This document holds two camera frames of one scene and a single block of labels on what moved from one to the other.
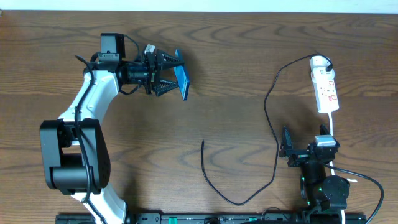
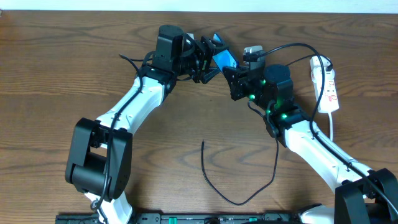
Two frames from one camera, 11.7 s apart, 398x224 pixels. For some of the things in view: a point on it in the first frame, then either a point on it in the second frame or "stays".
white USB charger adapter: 319,63 stays
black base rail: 219,218 stays
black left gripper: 152,73 to 203,59
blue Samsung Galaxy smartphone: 182,78 to 224,58
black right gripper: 300,156 to 238,83
